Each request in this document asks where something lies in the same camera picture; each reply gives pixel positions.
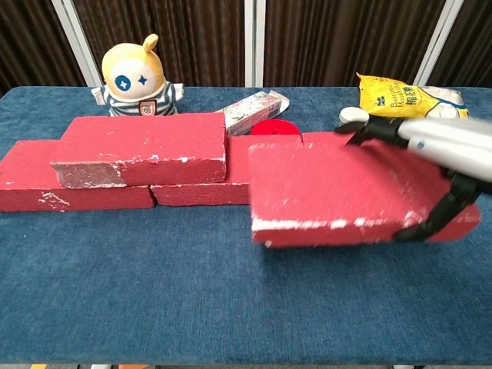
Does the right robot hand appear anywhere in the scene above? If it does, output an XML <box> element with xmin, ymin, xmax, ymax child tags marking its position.
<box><xmin>334</xmin><ymin>115</ymin><xmax>492</xmax><ymax>243</ymax></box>

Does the white partition post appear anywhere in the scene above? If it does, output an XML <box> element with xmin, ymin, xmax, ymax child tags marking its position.
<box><xmin>412</xmin><ymin>0</ymin><xmax>472</xmax><ymax>88</ymax></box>
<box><xmin>51</xmin><ymin>0</ymin><xmax>102</xmax><ymax>88</ymax></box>
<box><xmin>244</xmin><ymin>0</ymin><xmax>267</xmax><ymax>88</ymax></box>

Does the yellow plush toy striped shirt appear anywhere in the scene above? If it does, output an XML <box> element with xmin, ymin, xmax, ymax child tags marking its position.
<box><xmin>90</xmin><ymin>33</ymin><xmax>185</xmax><ymax>118</ymax></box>

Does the small white jar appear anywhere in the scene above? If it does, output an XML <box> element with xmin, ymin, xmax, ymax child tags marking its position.
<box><xmin>338</xmin><ymin>107</ymin><xmax>371</xmax><ymax>125</ymax></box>

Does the blue table cloth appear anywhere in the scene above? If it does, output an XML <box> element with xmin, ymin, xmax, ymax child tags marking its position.
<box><xmin>0</xmin><ymin>85</ymin><xmax>492</xmax><ymax>365</ymax></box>

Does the red foam brick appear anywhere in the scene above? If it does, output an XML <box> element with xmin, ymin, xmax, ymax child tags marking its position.
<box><xmin>0</xmin><ymin>140</ymin><xmax>157</xmax><ymax>214</ymax></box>
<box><xmin>150</xmin><ymin>135</ymin><xmax>304</xmax><ymax>208</ymax></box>
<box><xmin>247</xmin><ymin>137</ymin><xmax>483</xmax><ymax>249</ymax></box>
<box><xmin>302</xmin><ymin>131</ymin><xmax>354</xmax><ymax>146</ymax></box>
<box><xmin>49</xmin><ymin>111</ymin><xmax>228</xmax><ymax>190</ymax></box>

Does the floral toothpaste box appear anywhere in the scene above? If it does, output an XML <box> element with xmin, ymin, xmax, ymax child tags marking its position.
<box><xmin>214</xmin><ymin>89</ymin><xmax>291</xmax><ymax>137</ymax></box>

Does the red round disc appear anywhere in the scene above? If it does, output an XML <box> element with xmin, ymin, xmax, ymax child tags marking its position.
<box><xmin>250</xmin><ymin>118</ymin><xmax>302</xmax><ymax>137</ymax></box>

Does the yellow marshmallow bag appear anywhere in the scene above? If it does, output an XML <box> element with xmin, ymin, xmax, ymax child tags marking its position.
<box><xmin>354</xmin><ymin>71</ymin><xmax>471</xmax><ymax>121</ymax></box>

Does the dark brown curtain panel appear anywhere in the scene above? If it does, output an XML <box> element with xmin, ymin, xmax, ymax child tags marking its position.
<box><xmin>72</xmin><ymin>0</ymin><xmax>247</xmax><ymax>88</ymax></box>
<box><xmin>0</xmin><ymin>0</ymin><xmax>86</xmax><ymax>97</ymax></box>
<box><xmin>427</xmin><ymin>0</ymin><xmax>492</xmax><ymax>88</ymax></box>
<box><xmin>263</xmin><ymin>0</ymin><xmax>449</xmax><ymax>88</ymax></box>

